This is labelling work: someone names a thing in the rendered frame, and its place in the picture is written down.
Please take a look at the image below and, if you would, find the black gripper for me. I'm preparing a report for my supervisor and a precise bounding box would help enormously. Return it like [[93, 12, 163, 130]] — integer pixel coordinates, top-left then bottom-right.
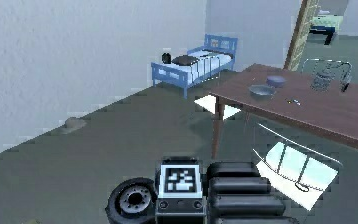
[[105, 177, 159, 224]]

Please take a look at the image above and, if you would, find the grey floor cushion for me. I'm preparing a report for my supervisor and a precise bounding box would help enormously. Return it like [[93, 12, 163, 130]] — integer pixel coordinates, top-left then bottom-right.
[[60, 116, 88, 135]]

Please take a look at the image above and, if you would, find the blue bed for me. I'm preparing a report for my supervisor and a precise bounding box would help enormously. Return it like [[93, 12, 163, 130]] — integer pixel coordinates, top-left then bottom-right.
[[150, 33, 239, 100]]

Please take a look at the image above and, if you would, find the dark grey pillow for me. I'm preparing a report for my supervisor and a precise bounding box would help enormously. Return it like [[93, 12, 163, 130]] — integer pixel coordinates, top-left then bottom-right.
[[171, 55, 200, 67]]

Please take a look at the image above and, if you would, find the blue-grey bowl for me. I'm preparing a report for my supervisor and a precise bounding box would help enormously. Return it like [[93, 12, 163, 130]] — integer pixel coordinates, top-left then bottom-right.
[[266, 75, 287, 89]]

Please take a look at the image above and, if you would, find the brown wooden table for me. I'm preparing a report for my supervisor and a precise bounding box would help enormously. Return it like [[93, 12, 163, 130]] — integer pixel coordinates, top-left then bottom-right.
[[208, 63, 358, 160]]

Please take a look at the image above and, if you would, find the pale green desk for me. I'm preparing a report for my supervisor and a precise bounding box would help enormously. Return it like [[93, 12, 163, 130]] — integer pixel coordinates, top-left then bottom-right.
[[308, 9, 344, 46]]

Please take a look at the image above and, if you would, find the wire frame chair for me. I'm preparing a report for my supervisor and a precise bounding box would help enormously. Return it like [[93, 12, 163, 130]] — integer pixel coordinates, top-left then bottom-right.
[[251, 122, 344, 193], [300, 57, 354, 93]]

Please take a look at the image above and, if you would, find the wooden door frame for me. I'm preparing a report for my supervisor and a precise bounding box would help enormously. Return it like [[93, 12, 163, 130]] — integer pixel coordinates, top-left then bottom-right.
[[283, 0, 321, 72]]

